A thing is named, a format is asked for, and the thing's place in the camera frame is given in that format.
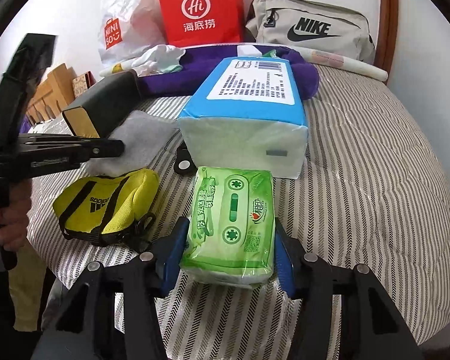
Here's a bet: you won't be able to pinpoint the green wet wipes pack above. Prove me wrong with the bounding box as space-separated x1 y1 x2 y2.
180 166 275 288

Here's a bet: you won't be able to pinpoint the white mesh cloth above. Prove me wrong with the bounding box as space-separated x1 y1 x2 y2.
85 111 178 177

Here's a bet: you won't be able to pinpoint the person left hand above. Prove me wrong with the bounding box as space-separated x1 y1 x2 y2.
0 180 32 251

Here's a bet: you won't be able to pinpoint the wooden headboard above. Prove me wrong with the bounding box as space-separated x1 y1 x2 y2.
26 63 74 126

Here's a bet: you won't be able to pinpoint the dark green tin box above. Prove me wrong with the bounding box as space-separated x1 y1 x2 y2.
62 71 142 138

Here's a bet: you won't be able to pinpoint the brown patterned box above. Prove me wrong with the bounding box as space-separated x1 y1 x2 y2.
72 71 96 98

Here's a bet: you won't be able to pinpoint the yellow Adidas pouch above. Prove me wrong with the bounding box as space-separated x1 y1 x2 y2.
52 168 159 253

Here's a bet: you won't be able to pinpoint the striped bed quilt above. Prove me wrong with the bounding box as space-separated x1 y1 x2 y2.
25 63 450 360

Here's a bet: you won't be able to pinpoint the purple towel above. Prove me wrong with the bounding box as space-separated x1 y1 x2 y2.
135 44 320 101

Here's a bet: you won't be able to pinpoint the blue tissue pack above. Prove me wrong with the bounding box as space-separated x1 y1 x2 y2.
178 57 308 179

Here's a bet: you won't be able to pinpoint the white socks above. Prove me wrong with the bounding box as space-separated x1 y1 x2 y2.
131 45 186 77

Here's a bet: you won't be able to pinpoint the white Miniso plastic bag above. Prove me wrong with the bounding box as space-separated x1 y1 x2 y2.
97 0 166 68

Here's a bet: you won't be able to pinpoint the rolled white patterned paper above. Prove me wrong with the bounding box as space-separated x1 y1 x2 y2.
292 46 389 82

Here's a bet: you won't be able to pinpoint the green small packet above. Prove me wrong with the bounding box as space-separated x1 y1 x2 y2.
262 49 277 58

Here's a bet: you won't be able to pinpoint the white sponge block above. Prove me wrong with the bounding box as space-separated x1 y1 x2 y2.
236 44 263 57

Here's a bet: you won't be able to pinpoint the red Haidilao paper bag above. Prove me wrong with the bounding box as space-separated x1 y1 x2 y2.
159 0 245 47

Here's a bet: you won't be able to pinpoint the grey Nike bag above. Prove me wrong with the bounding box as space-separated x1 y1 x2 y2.
246 0 376 63

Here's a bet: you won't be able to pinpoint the brown wooden door frame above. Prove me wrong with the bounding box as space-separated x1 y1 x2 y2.
374 0 399 73

